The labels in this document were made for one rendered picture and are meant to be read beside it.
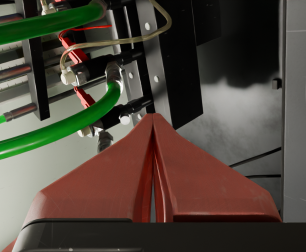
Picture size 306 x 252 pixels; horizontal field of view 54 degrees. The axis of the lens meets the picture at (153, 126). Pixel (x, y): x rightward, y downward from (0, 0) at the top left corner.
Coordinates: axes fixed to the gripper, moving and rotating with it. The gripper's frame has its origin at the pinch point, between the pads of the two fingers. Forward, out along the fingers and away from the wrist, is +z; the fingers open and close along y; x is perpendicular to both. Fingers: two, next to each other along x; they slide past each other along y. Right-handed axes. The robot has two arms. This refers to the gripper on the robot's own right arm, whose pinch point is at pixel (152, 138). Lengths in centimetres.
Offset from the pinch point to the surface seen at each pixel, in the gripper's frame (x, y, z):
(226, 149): 34, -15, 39
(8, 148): 6.9, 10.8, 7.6
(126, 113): 17.6, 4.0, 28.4
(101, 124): 18.2, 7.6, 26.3
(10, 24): -1.1, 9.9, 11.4
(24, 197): 46, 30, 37
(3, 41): 0.0, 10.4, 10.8
